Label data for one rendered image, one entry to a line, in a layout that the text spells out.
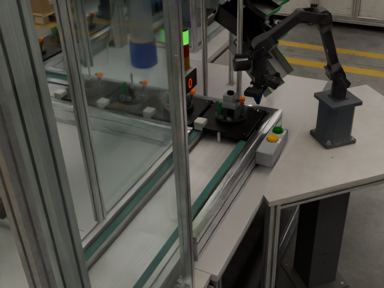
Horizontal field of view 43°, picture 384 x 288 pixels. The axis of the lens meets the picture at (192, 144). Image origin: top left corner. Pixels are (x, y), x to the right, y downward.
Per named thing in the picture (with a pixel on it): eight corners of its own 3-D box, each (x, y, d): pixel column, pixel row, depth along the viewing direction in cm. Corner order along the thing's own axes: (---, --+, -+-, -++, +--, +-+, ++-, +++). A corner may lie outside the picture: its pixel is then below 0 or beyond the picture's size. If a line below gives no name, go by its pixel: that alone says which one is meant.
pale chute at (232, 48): (278, 87, 231) (284, 82, 228) (264, 98, 223) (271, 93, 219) (243, 39, 231) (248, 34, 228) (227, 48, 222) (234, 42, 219)
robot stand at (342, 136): (356, 143, 211) (363, 101, 201) (326, 150, 208) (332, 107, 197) (338, 127, 223) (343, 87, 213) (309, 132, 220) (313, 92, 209)
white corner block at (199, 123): (207, 126, 210) (207, 118, 208) (203, 131, 207) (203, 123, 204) (198, 124, 212) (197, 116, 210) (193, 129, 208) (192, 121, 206)
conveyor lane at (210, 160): (264, 131, 222) (266, 112, 217) (180, 255, 159) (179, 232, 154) (207, 119, 233) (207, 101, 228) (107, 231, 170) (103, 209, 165)
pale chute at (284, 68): (287, 74, 243) (294, 70, 239) (275, 84, 234) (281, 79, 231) (254, 28, 242) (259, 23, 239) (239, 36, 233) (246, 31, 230)
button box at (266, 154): (287, 140, 207) (288, 128, 204) (271, 167, 192) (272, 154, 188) (271, 138, 210) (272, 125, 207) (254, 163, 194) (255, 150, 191)
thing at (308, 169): (466, 158, 204) (468, 152, 202) (268, 208, 182) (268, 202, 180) (365, 89, 261) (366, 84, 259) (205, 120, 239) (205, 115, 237)
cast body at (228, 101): (239, 105, 209) (239, 90, 205) (235, 110, 206) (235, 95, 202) (220, 102, 212) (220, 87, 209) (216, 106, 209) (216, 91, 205)
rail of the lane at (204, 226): (281, 129, 223) (283, 108, 218) (198, 261, 157) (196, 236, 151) (270, 127, 226) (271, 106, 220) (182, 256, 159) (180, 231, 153)
